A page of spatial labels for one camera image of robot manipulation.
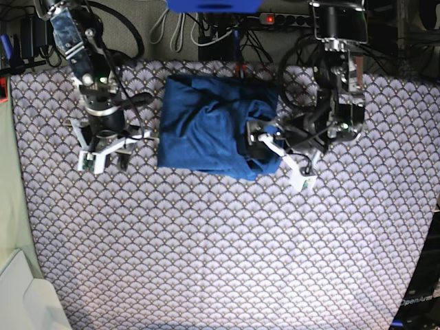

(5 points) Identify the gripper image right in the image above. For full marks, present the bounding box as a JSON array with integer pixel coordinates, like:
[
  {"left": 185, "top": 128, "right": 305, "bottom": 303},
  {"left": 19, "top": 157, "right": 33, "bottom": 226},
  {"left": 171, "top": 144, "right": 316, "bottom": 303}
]
[{"left": 243, "top": 116, "right": 329, "bottom": 164}]

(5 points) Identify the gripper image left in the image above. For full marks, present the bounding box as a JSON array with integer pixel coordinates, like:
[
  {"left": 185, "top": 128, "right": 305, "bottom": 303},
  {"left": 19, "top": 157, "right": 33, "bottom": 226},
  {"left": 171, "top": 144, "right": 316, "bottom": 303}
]
[{"left": 85, "top": 107, "right": 131, "bottom": 171}]

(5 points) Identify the blue T-shirt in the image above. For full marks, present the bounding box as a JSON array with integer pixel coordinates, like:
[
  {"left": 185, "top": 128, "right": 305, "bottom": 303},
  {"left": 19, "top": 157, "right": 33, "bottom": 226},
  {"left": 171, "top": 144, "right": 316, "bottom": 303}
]
[{"left": 157, "top": 75, "right": 281, "bottom": 181}]

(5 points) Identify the red and grey clamp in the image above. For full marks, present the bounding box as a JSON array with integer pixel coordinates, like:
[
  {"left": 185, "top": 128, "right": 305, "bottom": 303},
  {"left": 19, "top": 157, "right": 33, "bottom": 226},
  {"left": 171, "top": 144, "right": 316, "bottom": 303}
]
[{"left": 236, "top": 63, "right": 246, "bottom": 79}]

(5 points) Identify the patterned fan-print tablecloth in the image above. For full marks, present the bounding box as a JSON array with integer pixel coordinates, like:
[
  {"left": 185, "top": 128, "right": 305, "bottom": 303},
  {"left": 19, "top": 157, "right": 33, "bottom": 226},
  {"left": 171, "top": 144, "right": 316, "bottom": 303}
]
[{"left": 11, "top": 69, "right": 439, "bottom": 329}]

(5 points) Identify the blue box overhead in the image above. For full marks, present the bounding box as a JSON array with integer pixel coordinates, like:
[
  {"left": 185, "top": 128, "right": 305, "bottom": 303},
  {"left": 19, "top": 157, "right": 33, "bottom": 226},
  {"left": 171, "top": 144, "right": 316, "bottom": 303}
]
[{"left": 167, "top": 0, "right": 263, "bottom": 13}]

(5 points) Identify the white plastic bin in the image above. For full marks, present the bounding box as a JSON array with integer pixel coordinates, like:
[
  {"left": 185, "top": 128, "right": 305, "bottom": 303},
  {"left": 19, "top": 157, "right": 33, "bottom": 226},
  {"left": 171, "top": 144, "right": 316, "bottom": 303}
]
[{"left": 1, "top": 249, "right": 71, "bottom": 329}]

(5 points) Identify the black OpenArm base box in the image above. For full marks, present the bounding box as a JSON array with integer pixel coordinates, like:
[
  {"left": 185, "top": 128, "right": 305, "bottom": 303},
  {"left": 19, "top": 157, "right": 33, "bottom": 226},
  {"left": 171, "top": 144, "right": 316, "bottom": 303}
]
[{"left": 390, "top": 209, "right": 439, "bottom": 329}]

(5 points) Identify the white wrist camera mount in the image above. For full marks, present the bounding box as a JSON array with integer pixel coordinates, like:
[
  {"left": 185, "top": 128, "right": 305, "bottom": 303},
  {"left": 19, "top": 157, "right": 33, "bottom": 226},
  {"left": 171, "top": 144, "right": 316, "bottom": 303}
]
[
  {"left": 67, "top": 119, "right": 159, "bottom": 175},
  {"left": 258, "top": 133, "right": 318, "bottom": 192}
]

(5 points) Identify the black power strip red switch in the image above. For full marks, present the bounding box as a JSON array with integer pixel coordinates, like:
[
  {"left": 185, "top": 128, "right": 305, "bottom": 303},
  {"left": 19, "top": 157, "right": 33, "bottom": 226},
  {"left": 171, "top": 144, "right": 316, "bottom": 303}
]
[{"left": 258, "top": 12, "right": 313, "bottom": 29}]

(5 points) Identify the blue-handled clamp left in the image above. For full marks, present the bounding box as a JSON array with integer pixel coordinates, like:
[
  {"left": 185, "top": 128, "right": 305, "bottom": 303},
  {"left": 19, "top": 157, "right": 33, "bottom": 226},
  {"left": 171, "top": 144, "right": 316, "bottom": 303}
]
[{"left": 1, "top": 34, "right": 25, "bottom": 76}]

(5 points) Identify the grey looped cable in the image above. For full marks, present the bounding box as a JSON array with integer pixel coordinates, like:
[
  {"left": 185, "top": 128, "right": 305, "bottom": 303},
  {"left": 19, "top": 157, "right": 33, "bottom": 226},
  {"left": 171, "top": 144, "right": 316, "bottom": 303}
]
[{"left": 148, "top": 10, "right": 186, "bottom": 53}]

